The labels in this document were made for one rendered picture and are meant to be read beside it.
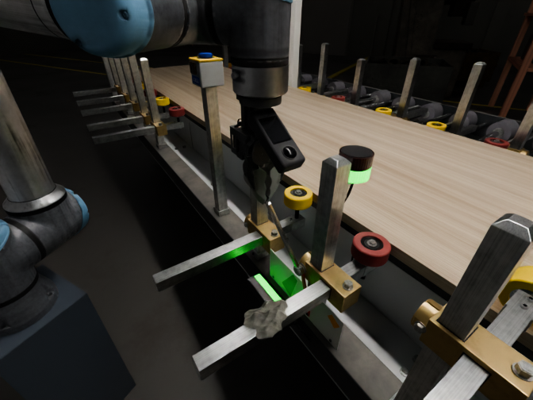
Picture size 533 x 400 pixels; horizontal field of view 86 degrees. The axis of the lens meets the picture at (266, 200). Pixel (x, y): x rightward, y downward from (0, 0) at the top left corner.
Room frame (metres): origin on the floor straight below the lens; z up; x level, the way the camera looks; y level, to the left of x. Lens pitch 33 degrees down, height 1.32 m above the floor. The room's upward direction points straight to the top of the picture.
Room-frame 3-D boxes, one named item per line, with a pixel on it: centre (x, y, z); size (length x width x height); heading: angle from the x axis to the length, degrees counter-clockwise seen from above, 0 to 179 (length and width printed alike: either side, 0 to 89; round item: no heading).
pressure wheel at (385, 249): (0.46, -0.23, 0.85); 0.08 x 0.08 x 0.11
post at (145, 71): (1.47, 0.58, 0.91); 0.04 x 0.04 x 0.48; 34
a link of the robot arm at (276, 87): (0.49, 0.01, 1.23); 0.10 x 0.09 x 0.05; 124
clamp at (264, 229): (0.62, 0.01, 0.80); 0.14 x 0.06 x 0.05; 34
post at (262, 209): (0.64, 0.02, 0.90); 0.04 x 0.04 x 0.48; 34
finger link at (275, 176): (0.50, 0.00, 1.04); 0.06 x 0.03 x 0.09; 34
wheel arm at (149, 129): (1.39, 0.63, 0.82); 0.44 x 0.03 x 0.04; 124
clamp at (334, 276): (0.42, -0.13, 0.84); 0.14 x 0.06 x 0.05; 34
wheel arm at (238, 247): (0.56, 0.07, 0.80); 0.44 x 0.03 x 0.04; 124
